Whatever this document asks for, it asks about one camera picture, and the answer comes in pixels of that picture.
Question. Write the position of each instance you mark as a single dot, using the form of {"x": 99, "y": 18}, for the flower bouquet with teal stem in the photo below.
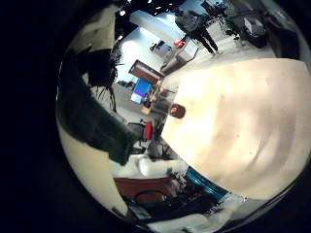
{"x": 94, "y": 129}

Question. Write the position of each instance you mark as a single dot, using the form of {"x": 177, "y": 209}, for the black office chair red back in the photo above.
{"x": 148, "y": 130}

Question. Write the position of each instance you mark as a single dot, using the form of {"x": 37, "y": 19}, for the small cardboard box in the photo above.
{"x": 146, "y": 110}

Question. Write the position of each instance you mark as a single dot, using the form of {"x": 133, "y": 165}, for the blue lit computer monitor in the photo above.
{"x": 141, "y": 89}

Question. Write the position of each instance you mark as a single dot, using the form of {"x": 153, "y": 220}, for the brown framed board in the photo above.
{"x": 145, "y": 71}

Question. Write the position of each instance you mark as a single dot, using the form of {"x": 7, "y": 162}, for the grey equipment case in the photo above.
{"x": 162, "y": 48}

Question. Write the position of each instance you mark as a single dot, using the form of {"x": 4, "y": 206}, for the grey box cabinet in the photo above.
{"x": 188, "y": 51}

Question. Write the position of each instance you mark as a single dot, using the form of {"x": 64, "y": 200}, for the small red object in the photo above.
{"x": 179, "y": 43}

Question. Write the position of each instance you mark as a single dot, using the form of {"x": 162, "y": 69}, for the person in dark clothes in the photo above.
{"x": 191, "y": 21}

